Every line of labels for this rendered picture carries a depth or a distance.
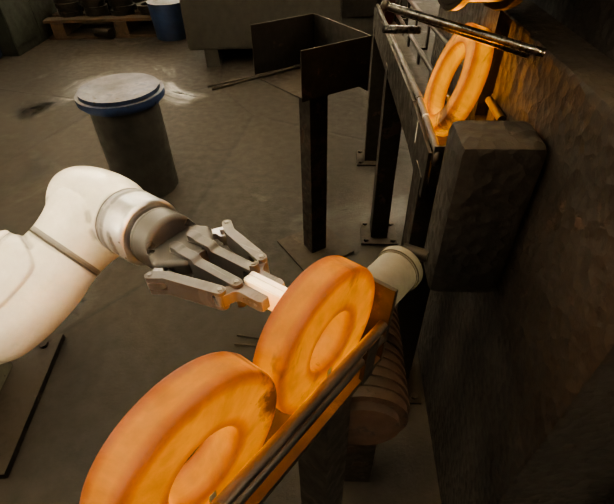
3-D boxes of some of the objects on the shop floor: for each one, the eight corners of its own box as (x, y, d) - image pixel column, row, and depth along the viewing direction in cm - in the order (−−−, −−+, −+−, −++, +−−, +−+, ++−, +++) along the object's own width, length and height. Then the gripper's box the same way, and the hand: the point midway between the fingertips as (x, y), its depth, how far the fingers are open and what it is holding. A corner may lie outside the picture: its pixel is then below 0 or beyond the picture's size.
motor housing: (373, 435, 106) (400, 279, 71) (380, 539, 90) (419, 405, 54) (320, 432, 107) (320, 277, 72) (316, 536, 91) (314, 401, 55)
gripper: (201, 232, 61) (341, 298, 49) (120, 286, 54) (262, 381, 41) (187, 185, 57) (338, 245, 44) (96, 237, 49) (248, 328, 36)
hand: (275, 297), depth 44 cm, fingers closed
